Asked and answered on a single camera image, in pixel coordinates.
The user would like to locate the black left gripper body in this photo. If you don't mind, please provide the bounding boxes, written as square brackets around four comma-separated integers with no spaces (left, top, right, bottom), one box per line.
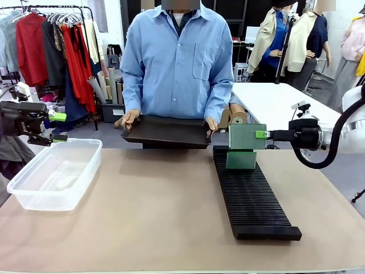
[0,101,48,137]

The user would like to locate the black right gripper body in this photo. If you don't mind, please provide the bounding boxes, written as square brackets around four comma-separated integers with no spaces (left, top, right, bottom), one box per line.
[287,118,323,150]

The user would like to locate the green PCB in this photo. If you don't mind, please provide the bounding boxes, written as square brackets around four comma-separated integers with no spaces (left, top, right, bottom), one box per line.
[228,123,268,150]
[225,151,258,171]

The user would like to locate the black plastic tray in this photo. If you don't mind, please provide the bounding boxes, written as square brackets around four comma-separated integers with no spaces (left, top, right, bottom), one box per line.
[120,115,213,150]

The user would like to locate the person's left forearm blue sleeve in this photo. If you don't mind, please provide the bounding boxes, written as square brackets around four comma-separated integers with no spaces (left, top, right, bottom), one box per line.
[204,71,235,122]

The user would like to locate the person's right forearm blue sleeve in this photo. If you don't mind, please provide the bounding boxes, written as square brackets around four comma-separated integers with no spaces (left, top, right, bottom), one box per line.
[120,65,146,115]

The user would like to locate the person's left hand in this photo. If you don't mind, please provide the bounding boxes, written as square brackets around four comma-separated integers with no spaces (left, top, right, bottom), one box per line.
[204,116,219,138]

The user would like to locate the person's right hand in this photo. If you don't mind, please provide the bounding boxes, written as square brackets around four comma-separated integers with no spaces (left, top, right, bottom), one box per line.
[114,109,141,132]

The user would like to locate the navy garment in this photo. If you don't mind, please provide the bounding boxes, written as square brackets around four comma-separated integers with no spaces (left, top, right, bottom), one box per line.
[64,68,90,122]

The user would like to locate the brown mannequin torso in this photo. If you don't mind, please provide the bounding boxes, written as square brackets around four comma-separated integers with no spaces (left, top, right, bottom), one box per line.
[226,95,249,132]

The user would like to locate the dark grey cloth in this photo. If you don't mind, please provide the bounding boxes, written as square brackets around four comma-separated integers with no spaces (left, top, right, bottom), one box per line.
[0,134,37,180]

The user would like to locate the white table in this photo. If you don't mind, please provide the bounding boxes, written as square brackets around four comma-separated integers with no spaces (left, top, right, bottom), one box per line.
[231,82,343,135]

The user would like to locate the cardboard box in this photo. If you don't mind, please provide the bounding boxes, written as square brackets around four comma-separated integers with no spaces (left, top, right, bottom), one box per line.
[217,107,231,133]

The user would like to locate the clear plastic box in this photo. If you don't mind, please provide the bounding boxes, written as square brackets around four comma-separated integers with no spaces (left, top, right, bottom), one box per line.
[7,138,103,212]

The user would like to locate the red dress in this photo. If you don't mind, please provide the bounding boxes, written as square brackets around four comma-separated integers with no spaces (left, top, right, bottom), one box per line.
[60,25,97,114]

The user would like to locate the beige paper roll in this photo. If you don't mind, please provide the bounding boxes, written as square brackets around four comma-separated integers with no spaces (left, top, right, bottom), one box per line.
[96,70,110,100]

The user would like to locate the black storage bin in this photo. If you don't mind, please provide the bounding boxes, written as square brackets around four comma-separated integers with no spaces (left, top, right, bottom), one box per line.
[100,102,127,124]

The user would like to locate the black garment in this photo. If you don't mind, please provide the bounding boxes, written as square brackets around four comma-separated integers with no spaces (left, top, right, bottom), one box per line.
[42,19,68,90]

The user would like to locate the tall grey paper roll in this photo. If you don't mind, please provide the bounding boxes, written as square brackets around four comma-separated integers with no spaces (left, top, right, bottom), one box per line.
[108,67,118,104]

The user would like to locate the white crate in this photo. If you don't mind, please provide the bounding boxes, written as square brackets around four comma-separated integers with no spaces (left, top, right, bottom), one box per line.
[234,62,249,83]

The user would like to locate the red shirt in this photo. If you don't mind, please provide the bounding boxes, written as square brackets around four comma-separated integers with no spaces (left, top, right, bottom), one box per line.
[16,13,49,88]

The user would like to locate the black slotted PCB rack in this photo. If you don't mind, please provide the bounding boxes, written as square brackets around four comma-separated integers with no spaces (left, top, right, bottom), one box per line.
[213,144,302,241]

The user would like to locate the grey garment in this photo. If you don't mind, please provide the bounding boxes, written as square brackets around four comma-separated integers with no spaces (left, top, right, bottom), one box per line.
[0,10,21,74]

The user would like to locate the cream garment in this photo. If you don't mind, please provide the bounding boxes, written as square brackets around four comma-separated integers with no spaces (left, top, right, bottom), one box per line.
[82,19,101,65]

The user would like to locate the black tripod leg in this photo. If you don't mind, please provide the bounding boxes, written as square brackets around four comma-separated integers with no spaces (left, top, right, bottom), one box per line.
[351,187,365,204]

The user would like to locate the yellow garment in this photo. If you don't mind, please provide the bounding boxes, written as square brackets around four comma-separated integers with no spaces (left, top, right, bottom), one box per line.
[355,50,365,77]

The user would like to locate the black tripod pole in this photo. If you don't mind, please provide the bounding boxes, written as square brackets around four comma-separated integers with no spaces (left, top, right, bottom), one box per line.
[274,13,297,85]

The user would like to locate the mannequin cream and navy top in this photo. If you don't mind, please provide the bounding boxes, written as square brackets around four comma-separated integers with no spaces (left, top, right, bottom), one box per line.
[286,0,333,91]

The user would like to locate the mannequin beige jacket blue shirt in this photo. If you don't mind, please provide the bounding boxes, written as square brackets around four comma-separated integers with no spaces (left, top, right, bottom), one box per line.
[246,0,292,75]

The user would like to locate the person torso blue shirt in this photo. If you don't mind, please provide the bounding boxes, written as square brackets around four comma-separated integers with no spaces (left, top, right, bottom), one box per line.
[119,0,236,127]

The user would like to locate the mannequin pink sweater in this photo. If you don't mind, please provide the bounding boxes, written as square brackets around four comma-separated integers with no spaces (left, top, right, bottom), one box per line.
[326,11,365,112]

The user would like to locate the black clothes rack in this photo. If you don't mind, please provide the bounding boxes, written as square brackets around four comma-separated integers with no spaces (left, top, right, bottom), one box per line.
[0,5,99,131]

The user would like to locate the right arm white wrist camera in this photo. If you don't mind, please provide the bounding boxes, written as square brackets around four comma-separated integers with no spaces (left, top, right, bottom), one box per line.
[290,100,312,120]

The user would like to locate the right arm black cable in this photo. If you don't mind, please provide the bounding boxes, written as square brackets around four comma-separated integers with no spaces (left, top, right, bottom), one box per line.
[293,84,365,170]

